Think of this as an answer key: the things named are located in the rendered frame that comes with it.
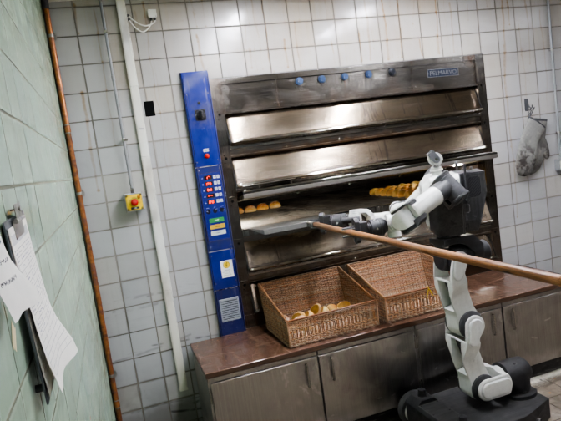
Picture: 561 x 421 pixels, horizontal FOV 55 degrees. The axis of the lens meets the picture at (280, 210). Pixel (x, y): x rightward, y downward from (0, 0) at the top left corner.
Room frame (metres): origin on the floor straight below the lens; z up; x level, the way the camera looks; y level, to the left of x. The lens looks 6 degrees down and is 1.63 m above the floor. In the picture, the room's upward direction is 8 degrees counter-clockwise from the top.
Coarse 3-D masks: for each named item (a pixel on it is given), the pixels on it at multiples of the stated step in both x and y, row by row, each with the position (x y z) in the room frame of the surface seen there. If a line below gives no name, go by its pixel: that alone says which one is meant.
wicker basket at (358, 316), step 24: (264, 288) 3.23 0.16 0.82; (288, 288) 3.27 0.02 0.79; (312, 288) 3.31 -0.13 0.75; (336, 288) 3.35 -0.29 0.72; (360, 288) 3.12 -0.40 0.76; (264, 312) 3.18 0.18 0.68; (288, 312) 3.22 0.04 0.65; (336, 312) 2.89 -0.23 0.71; (360, 312) 2.93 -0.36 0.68; (288, 336) 2.79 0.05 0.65; (312, 336) 2.83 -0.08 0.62; (336, 336) 2.88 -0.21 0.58
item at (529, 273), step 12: (324, 228) 2.84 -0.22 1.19; (336, 228) 2.69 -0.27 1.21; (372, 240) 2.33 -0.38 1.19; (384, 240) 2.23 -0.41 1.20; (396, 240) 2.15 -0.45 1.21; (432, 252) 1.89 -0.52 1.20; (444, 252) 1.83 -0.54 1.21; (456, 252) 1.79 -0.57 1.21; (480, 264) 1.65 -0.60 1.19; (492, 264) 1.60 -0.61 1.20; (504, 264) 1.56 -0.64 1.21; (528, 276) 1.46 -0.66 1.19; (540, 276) 1.42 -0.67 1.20; (552, 276) 1.39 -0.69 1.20
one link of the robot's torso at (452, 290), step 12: (456, 264) 2.59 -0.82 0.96; (444, 276) 2.74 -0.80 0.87; (456, 276) 2.59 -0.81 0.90; (444, 288) 2.72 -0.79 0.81; (456, 288) 2.60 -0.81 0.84; (444, 300) 2.72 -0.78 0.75; (456, 300) 2.63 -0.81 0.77; (468, 300) 2.65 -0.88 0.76; (456, 312) 2.63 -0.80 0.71; (468, 312) 2.64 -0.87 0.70; (456, 324) 2.65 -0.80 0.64
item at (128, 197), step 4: (136, 192) 3.06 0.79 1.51; (140, 192) 3.02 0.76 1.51; (124, 196) 3.00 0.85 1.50; (128, 196) 3.00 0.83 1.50; (132, 196) 3.01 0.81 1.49; (136, 196) 3.01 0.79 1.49; (140, 196) 3.02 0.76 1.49; (124, 200) 3.00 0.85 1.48; (128, 200) 3.00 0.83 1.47; (140, 200) 3.02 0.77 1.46; (128, 204) 3.00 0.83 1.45; (140, 204) 3.02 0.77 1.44; (128, 208) 3.00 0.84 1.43; (132, 208) 3.00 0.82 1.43; (136, 208) 3.01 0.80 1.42; (140, 208) 3.02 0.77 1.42
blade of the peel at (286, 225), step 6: (312, 216) 3.46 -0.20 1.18; (318, 216) 3.42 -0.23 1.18; (282, 222) 3.38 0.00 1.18; (288, 222) 3.34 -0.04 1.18; (294, 222) 3.30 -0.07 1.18; (300, 222) 3.27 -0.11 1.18; (306, 222) 3.07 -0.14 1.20; (252, 228) 3.30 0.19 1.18; (258, 228) 3.27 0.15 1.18; (264, 228) 3.23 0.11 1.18; (270, 228) 3.19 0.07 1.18; (276, 228) 3.02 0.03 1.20; (282, 228) 3.03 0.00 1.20; (288, 228) 3.04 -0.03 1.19; (294, 228) 3.05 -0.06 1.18; (264, 234) 3.00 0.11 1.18
